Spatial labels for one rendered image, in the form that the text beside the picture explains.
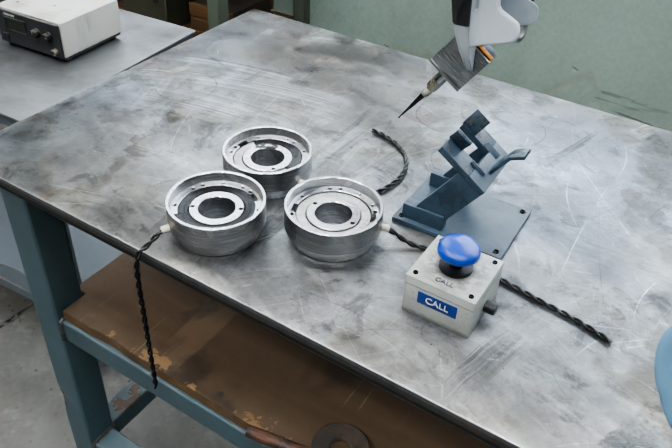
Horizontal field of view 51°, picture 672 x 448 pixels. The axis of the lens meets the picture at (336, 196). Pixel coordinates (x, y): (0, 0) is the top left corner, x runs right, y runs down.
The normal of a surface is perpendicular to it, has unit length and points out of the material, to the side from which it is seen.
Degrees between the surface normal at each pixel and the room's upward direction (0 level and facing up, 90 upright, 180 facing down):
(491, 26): 87
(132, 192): 0
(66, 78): 0
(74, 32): 90
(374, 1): 90
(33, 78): 0
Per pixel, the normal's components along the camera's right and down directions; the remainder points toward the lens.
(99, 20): 0.88, 0.31
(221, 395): 0.04, -0.80
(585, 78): -0.54, 0.48
